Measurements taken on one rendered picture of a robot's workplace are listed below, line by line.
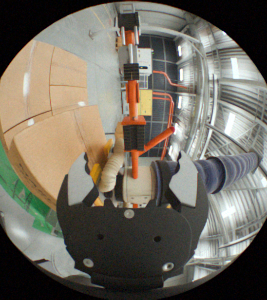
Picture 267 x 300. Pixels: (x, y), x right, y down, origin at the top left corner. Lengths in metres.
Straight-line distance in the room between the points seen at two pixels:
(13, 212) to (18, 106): 0.98
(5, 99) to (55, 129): 0.47
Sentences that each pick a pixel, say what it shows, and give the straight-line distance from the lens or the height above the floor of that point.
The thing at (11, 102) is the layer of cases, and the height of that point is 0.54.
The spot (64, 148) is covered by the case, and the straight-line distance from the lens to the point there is 0.24.
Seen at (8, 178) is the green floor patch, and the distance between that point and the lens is 1.15.
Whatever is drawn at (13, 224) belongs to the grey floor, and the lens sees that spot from 1.33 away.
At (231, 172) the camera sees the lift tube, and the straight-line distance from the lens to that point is 0.64.
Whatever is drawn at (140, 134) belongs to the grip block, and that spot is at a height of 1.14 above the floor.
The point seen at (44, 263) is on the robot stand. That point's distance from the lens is 0.62.
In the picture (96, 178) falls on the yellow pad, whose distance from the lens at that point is 0.26.
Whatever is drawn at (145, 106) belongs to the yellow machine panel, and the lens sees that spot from 7.52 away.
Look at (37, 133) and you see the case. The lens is 0.21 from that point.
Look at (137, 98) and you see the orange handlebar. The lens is 0.22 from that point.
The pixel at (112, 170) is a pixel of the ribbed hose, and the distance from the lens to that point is 0.22.
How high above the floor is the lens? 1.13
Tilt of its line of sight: 3 degrees down
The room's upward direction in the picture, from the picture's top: 90 degrees clockwise
